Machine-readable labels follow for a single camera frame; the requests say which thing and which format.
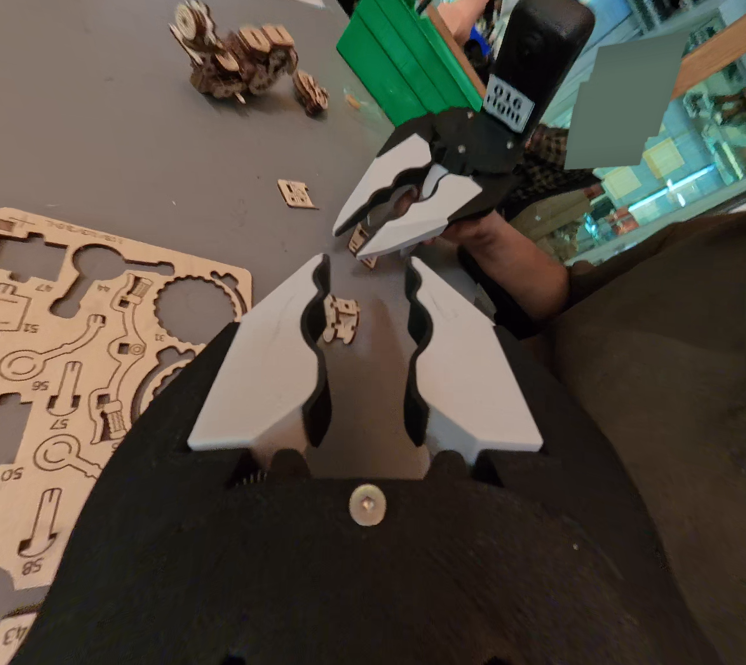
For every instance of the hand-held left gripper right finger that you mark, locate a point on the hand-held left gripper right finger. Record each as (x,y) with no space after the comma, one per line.
(478,385)

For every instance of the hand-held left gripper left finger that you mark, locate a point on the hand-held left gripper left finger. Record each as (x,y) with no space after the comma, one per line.
(256,379)

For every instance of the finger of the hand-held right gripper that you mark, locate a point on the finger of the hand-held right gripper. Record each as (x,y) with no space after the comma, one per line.
(390,169)
(431,210)

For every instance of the slotted wooden puzzle piece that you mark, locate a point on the slotted wooden puzzle piece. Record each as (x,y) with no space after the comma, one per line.
(358,242)

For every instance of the wooden puzzle piece with tab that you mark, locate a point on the wooden puzzle piece with tab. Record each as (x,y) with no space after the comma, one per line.
(294,194)

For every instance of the small wooden puzzle assembly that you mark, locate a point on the small wooden puzzle assembly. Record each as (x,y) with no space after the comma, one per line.
(341,321)

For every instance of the person's right forearm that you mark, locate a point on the person's right forearm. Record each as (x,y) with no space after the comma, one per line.
(524,280)

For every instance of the grey desk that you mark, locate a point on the grey desk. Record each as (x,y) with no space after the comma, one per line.
(116,152)

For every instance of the person's right hand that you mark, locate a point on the person's right hand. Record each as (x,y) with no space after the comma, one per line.
(478,236)

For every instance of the small cream peg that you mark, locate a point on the small cream peg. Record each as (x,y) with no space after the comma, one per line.
(352,102)

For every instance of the cardboard box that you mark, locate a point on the cardboard box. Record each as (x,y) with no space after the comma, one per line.
(548,219)

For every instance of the green plastic bin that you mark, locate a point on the green plastic bin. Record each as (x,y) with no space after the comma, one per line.
(396,58)

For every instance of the wooden wheel assembly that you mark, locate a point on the wooden wheel assembly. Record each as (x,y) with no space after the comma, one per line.
(310,92)

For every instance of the wide wooden puzzle sheet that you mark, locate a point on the wide wooden puzzle sheet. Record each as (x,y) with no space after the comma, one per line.
(87,338)

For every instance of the wooden motorcycle model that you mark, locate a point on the wooden motorcycle model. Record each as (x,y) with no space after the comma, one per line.
(233,58)

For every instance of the wooden beam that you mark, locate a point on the wooden beam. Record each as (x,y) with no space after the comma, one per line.
(711,58)

